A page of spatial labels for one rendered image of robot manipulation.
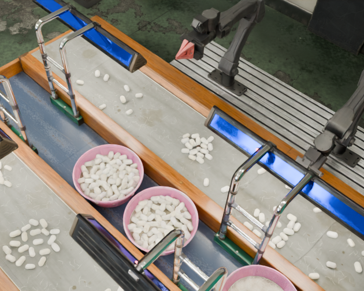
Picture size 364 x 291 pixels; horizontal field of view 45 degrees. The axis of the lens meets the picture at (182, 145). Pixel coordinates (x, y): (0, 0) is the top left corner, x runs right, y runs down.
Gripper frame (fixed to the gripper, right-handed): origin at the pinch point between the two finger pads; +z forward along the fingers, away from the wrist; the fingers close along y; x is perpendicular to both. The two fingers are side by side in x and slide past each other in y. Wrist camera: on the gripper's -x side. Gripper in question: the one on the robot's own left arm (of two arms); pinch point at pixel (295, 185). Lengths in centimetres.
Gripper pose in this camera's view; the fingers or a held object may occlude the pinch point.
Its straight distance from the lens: 162.0
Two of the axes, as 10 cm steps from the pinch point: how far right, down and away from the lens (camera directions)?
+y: 7.2, 5.7, -4.0
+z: -5.7, 8.1, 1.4
